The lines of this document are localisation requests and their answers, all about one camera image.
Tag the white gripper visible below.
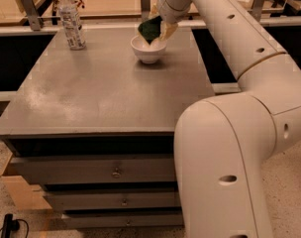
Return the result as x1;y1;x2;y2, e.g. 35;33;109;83
149;0;191;41

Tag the green and yellow sponge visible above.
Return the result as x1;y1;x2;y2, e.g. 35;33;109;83
138;16;162;45

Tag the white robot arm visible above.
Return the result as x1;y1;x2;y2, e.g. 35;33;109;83
156;0;301;238

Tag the white ceramic bowl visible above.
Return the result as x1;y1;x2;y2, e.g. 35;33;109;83
131;35;167;64

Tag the clear plastic water bottle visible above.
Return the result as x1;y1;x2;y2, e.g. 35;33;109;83
58;0;85;50

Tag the grey drawer cabinet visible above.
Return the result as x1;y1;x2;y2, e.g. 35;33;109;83
0;28;213;216

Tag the top grey drawer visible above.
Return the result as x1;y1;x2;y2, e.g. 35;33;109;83
10;156;175;184

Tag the grey drawer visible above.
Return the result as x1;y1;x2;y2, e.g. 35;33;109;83
45;189;180;211
61;211;183;229
10;156;175;184

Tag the middle grey drawer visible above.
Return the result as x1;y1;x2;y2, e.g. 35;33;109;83
45;189;180;211

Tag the bottom grey drawer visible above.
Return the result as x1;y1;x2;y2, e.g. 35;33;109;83
61;211;183;229

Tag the middle metal bracket post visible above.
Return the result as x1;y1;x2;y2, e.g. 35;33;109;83
141;0;151;21

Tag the left metal bracket post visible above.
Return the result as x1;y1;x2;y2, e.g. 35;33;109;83
21;0;43;31

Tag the black power plug and cable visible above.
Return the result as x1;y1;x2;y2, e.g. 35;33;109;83
0;213;30;238

